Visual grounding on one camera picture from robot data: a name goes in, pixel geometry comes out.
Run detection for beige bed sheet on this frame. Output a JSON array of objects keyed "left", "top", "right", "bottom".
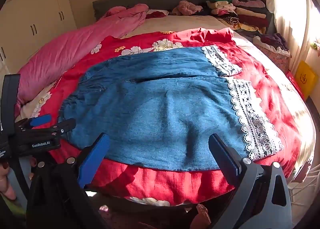
[{"left": 120, "top": 14, "right": 317, "bottom": 182}]

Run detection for white wire rack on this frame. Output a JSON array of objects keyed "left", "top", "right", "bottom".
[{"left": 287, "top": 159, "right": 320, "bottom": 219}]

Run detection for cream curtain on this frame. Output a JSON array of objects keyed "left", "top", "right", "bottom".
[{"left": 264, "top": 0, "right": 320, "bottom": 70}]

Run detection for blue denim pants lace trim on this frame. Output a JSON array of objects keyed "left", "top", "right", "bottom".
[{"left": 59, "top": 46, "right": 285, "bottom": 172}]

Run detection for red box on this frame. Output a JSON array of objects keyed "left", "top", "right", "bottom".
[{"left": 285, "top": 69, "right": 307, "bottom": 100}]

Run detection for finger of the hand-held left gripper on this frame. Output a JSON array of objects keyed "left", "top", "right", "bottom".
[
  {"left": 24, "top": 118, "right": 77, "bottom": 143},
  {"left": 15, "top": 114, "right": 52, "bottom": 130}
]

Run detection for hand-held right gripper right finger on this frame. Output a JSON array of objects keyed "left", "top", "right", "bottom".
[{"left": 208, "top": 133, "right": 293, "bottom": 229}]

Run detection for cream wardrobe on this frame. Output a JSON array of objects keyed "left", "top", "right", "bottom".
[{"left": 0, "top": 0, "right": 78, "bottom": 75}]

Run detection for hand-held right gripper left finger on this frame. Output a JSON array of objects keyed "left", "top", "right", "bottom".
[{"left": 26, "top": 133, "right": 110, "bottom": 229}]

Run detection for pink floral fabric basket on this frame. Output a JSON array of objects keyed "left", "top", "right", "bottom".
[{"left": 253, "top": 35, "right": 292, "bottom": 70}]

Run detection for dark purple clothes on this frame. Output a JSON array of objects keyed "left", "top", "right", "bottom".
[{"left": 261, "top": 33, "right": 288, "bottom": 50}]

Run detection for dark red garment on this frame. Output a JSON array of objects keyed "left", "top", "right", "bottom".
[{"left": 146, "top": 11, "right": 167, "bottom": 19}]

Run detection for stack of folded clothes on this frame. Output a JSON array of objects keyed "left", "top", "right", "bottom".
[{"left": 206, "top": 0, "right": 274, "bottom": 36}]

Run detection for small green plant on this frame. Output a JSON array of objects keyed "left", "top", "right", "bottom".
[{"left": 310, "top": 41, "right": 320, "bottom": 56}]

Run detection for yellow bag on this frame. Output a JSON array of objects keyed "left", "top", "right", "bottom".
[{"left": 294, "top": 60, "right": 319, "bottom": 100}]

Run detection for red floral blanket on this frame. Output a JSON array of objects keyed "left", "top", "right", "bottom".
[{"left": 32, "top": 27, "right": 301, "bottom": 206}]

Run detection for person's left hand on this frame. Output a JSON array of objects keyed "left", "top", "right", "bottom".
[{"left": 0, "top": 156, "right": 38, "bottom": 200}]

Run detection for pink quilt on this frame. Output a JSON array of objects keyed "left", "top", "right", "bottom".
[{"left": 14, "top": 4, "right": 150, "bottom": 118}]

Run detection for pink fluffy garment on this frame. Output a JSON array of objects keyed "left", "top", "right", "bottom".
[{"left": 171, "top": 0, "right": 203, "bottom": 16}]

